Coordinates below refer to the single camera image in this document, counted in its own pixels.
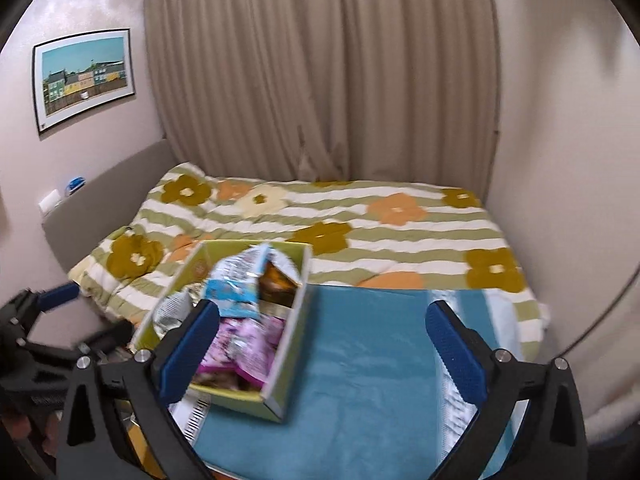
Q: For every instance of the framed wall picture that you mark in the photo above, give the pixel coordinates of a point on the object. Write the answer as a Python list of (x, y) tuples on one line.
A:
[(85, 80)]

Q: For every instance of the grey bed headboard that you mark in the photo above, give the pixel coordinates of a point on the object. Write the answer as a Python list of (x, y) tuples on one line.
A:
[(110, 200)]

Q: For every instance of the white wall switch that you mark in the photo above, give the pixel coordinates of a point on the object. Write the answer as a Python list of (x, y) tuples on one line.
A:
[(50, 203)]

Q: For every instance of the purple snack packet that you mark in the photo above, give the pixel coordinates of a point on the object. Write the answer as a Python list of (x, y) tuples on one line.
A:
[(250, 345)]

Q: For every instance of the beige curtain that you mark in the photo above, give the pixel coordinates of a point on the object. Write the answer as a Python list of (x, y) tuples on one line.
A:
[(325, 60)]

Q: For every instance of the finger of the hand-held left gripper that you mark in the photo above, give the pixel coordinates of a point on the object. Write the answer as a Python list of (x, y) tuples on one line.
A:
[(107, 337), (62, 294)]

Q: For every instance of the blue white snack packet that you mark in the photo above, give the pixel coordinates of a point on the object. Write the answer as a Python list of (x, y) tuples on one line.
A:
[(235, 285)]

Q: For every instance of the person's left hand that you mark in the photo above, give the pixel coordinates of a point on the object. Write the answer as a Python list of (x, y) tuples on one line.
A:
[(15, 427)]

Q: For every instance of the striped floral blanket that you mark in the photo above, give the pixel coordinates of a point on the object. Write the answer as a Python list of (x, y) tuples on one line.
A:
[(400, 240)]

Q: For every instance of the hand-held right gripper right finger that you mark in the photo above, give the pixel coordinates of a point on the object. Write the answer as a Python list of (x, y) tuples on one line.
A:
[(456, 352)]

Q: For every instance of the green cardboard box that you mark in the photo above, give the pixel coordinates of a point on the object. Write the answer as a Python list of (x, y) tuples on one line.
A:
[(292, 340)]

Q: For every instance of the blue towel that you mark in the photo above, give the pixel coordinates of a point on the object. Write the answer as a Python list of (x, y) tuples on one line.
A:
[(360, 360)]

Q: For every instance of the small blue white object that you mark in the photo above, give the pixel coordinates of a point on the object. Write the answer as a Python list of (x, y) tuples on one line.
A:
[(76, 184)]

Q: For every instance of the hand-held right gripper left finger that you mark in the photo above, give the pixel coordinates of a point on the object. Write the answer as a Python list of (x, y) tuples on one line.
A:
[(192, 350)]

